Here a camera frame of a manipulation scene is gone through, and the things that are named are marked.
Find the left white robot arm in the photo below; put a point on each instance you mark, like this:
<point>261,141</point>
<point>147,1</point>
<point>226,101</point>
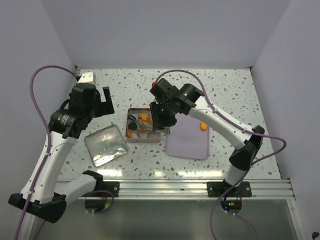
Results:
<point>40,197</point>

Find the lilac plastic tray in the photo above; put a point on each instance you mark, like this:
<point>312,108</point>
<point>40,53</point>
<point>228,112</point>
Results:
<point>187,140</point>

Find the square cookie tin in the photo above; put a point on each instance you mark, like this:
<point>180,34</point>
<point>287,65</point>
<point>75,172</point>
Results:
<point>140,137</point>

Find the orange flower cookie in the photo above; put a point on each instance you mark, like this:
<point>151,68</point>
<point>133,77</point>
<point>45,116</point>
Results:
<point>203,126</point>
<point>129,134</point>
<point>144,117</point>

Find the metal tongs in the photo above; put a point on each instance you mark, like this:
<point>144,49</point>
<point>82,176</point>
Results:
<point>151,128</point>

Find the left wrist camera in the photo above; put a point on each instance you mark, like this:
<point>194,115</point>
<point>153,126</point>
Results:
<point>87,77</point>

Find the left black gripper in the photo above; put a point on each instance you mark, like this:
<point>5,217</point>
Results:
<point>105,108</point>

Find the silver tin lid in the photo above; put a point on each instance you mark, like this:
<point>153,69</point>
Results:
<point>105,145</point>

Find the aluminium rail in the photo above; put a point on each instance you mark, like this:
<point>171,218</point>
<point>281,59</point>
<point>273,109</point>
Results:
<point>197,189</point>

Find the black round cookie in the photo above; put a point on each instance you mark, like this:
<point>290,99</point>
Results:
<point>132,126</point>

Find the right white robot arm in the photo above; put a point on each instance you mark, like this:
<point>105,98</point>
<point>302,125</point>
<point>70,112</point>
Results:
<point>190,101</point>

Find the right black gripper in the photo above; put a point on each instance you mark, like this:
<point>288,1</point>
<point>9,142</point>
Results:
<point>159,122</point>

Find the black sandwich cookie top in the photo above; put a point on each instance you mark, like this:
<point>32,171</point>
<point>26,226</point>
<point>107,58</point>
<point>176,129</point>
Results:
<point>133,117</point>

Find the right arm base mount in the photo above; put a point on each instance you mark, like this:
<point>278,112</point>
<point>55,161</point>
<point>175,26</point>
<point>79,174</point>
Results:
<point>232,201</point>

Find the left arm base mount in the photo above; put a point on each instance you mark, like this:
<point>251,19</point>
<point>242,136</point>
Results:
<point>102,200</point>

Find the round orange cookie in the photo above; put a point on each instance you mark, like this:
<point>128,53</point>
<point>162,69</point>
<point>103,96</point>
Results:
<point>143,129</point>

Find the orange flower cookie top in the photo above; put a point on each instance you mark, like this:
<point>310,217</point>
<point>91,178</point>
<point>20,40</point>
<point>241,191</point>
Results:
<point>144,117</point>

